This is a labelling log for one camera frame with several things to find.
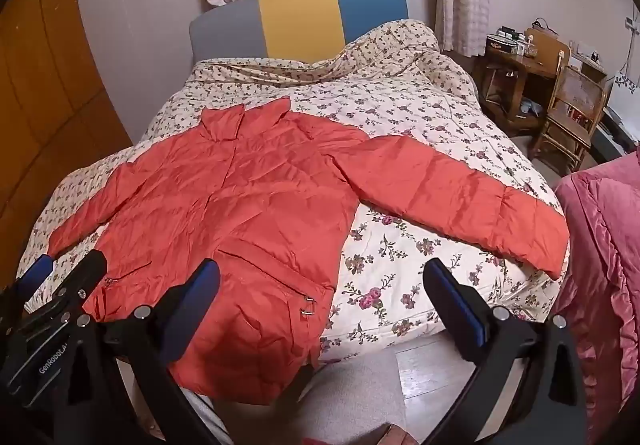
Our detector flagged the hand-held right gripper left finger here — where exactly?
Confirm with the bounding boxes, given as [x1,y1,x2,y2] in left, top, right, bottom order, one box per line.
[52,259,231,445]

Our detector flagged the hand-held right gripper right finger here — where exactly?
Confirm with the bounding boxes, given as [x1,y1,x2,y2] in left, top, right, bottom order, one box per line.
[422,257,588,445]

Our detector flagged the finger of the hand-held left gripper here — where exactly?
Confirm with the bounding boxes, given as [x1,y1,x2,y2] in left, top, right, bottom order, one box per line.
[25,251,108,326]
[12,254,55,304]

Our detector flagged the orange puffer jacket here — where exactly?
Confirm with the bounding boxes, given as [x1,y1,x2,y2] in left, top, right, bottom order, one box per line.
[48,97,571,403]

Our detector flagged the person's light striped clothing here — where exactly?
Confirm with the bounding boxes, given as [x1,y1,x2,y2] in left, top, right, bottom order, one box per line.
[186,387,236,445]

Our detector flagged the pink quilt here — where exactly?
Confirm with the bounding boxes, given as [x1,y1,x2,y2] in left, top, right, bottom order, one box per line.
[554,152,640,445]

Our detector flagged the person's grey clothing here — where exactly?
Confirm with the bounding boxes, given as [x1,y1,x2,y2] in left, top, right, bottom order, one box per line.
[280,350,407,445]

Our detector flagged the wooden wardrobe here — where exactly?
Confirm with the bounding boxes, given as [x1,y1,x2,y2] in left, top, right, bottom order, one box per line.
[0,0,133,276]

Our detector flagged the floral quilt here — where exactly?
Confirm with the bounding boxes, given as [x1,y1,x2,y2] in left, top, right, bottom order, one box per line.
[17,17,571,366]

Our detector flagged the pale blue item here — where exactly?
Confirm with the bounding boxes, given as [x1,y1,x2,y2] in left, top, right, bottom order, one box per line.
[517,97,546,122]

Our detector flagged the black flat appliance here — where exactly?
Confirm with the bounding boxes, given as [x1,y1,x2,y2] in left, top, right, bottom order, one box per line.
[590,107,640,160]

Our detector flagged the wooden desk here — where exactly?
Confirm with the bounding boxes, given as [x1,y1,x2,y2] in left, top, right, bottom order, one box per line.
[472,42,558,136]

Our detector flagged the rattan chair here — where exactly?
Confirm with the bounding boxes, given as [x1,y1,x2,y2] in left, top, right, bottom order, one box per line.
[532,65,609,173]

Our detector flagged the dark box with items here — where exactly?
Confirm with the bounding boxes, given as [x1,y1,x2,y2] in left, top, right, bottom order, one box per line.
[486,28,532,58]

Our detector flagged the wooden chair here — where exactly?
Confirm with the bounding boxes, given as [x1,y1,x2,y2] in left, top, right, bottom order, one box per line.
[524,28,571,78]

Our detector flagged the grey yellow blue headboard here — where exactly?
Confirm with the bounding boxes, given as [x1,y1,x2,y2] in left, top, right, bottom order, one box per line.
[189,0,411,64]

